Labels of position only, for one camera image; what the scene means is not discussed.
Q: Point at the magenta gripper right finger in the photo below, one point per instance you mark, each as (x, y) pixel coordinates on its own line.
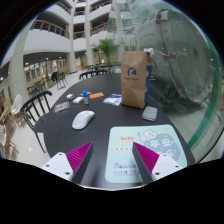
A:
(153, 166)

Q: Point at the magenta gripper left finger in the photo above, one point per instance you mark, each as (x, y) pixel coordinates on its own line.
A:
(70, 166)

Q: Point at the light green cartoon mouse pad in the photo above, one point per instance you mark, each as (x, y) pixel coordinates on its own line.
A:
(121, 166)

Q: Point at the white computer mouse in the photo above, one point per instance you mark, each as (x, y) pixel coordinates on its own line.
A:
(82, 119)

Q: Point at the clear plastic packet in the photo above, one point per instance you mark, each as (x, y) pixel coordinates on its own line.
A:
(61, 107)

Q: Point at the white small box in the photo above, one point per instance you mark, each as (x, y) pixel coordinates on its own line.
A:
(78, 100)

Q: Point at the small white charger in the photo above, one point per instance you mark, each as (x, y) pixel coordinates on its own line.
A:
(70, 96)

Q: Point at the blue capped small bottle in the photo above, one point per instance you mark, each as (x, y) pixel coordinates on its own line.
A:
(85, 97)

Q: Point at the black slatted chair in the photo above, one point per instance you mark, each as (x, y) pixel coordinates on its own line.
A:
(35, 111)

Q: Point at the blue white tissue pack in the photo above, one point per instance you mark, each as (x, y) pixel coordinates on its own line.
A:
(114, 99)

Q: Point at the black chair at far end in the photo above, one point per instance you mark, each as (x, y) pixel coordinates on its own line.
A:
(89, 74)

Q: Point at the person in white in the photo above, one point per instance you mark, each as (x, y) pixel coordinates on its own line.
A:
(54, 70)

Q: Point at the brown paper bag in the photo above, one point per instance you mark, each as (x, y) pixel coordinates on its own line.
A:
(134, 73)

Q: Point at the green potted palm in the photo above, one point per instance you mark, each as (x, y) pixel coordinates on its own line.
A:
(107, 47)

